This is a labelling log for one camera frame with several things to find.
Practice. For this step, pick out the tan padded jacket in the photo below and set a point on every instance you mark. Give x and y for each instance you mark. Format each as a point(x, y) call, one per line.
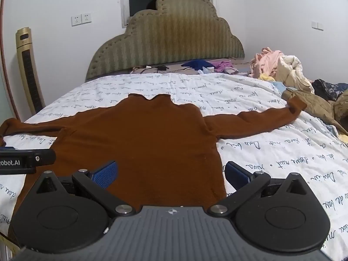
point(316, 106)

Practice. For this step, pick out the blue garment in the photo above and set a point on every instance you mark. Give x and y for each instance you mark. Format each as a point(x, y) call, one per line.
point(197, 64)

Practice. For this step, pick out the purple garment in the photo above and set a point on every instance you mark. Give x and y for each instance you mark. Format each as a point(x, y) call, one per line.
point(221, 65)

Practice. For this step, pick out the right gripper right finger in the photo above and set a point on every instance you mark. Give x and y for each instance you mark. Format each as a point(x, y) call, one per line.
point(247, 185)

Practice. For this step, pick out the dark floral garment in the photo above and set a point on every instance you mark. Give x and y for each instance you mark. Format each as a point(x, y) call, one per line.
point(328, 91)

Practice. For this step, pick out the black charger with cable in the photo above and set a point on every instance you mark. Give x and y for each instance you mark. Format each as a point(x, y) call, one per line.
point(143, 68)

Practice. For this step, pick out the white wall switch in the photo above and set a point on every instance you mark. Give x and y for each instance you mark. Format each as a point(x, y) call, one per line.
point(317, 26)

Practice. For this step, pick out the pink clothes pile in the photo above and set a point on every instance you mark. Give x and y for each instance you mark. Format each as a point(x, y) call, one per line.
point(265, 63)

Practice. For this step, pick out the white wall sockets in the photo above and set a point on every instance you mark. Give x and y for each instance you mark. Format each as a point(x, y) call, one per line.
point(84, 18)

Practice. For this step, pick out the white script-print bedsheet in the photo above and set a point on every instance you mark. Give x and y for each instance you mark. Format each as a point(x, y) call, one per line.
point(306, 146)

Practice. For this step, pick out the cream quilted jacket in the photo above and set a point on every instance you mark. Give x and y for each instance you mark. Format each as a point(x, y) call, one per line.
point(290, 73)

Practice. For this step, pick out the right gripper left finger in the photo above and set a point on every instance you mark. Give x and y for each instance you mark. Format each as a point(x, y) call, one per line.
point(93, 185)

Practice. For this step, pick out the gold tower fan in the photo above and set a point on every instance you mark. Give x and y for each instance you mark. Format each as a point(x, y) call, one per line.
point(28, 70)

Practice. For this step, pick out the brown knit sweater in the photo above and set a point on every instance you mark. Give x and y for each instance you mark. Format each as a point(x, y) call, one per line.
point(166, 153)

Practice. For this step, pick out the olive striped headboard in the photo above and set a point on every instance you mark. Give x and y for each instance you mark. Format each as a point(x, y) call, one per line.
point(177, 30)

